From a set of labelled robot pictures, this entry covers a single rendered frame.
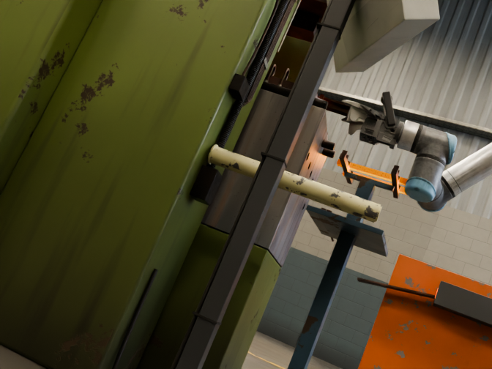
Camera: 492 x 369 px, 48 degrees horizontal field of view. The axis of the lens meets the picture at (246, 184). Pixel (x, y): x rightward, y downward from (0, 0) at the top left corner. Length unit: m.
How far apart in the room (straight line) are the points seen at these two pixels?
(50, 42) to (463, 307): 4.05
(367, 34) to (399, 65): 9.23
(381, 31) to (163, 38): 0.58
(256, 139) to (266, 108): 0.10
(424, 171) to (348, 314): 7.53
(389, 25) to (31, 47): 0.87
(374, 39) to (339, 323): 8.10
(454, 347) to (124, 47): 4.07
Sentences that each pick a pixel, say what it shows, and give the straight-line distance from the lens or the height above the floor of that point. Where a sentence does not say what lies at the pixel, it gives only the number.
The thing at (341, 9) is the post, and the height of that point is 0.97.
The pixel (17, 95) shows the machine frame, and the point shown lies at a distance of 1.48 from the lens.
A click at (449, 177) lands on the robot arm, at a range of 1.86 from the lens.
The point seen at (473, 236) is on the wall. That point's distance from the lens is 9.38.
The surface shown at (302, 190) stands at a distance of 1.34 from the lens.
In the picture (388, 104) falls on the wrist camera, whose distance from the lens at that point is 1.81.
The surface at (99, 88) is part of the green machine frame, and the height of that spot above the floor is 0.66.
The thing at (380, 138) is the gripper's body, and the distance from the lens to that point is 1.78.
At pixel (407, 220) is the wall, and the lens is 9.40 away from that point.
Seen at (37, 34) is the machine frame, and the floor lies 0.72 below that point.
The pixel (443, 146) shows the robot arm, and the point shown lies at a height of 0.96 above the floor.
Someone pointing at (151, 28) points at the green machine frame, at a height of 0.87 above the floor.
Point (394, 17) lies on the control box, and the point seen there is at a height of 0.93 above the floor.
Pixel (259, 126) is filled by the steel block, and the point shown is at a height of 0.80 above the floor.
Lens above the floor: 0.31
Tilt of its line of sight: 11 degrees up
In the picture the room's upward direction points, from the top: 23 degrees clockwise
